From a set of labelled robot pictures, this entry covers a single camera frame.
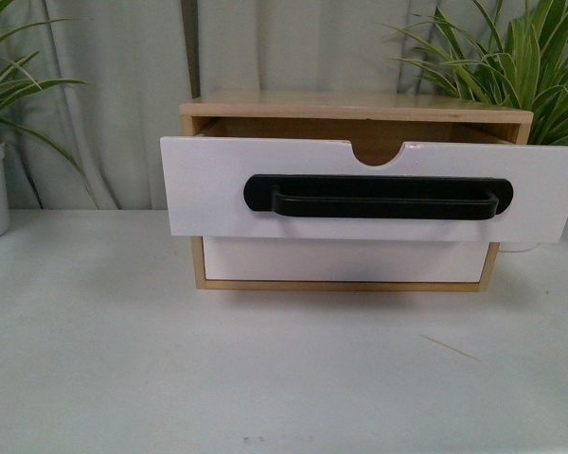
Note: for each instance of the white drawer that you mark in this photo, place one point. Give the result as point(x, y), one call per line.
point(207, 173)
point(330, 260)

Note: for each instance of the grey curtain backdrop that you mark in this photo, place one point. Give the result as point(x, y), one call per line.
point(136, 62)

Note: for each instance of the green spider plant right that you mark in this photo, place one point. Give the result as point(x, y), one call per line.
point(523, 65)

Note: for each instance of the green spider plant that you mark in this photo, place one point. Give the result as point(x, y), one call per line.
point(523, 65)
point(17, 84)

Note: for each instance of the green spider plant left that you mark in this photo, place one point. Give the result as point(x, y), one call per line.
point(17, 84)

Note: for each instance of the black drawer handle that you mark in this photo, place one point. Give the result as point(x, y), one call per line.
point(378, 197)

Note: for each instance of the wooden drawer cabinet frame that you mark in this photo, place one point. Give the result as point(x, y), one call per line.
point(341, 111)

